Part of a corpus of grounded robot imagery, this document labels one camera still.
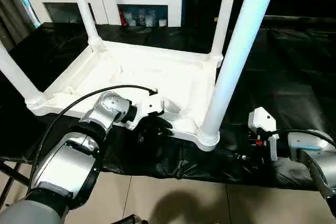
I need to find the dark metal rail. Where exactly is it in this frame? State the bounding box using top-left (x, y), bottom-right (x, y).
top-left (264, 15), bottom-right (336, 24)

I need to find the black metal stand leg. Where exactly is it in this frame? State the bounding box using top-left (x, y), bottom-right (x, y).
top-left (0, 159), bottom-right (31, 206)

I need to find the black cloth mat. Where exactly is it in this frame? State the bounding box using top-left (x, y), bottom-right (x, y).
top-left (0, 20), bottom-right (336, 190)

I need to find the grey curtain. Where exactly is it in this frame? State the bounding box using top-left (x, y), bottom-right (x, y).
top-left (0, 0), bottom-right (35, 49)

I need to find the dark round robot part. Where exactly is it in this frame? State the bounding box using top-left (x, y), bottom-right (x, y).
top-left (112, 215), bottom-right (148, 224)

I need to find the white plastic table top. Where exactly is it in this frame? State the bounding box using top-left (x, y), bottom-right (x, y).
top-left (25, 41), bottom-right (224, 153)

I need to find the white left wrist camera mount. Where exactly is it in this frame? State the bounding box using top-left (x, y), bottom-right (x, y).
top-left (125, 94), bottom-right (166, 130)

